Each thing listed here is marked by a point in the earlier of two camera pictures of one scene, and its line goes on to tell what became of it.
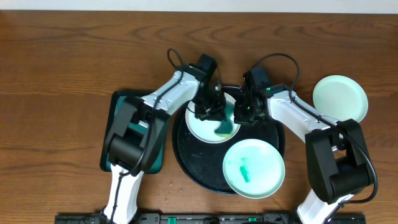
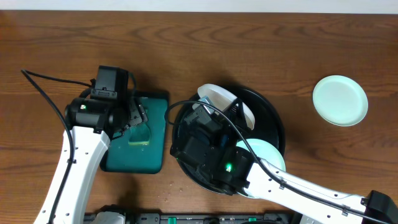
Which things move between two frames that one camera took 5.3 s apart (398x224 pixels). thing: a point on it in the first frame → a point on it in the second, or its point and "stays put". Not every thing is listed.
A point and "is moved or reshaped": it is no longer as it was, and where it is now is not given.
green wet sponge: [226, 126] is moved or reshaped
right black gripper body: [249, 116] → [222, 117]
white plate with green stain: [205, 130] is moved or reshaped
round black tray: [201, 163] stays put
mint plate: [341, 98] stays put
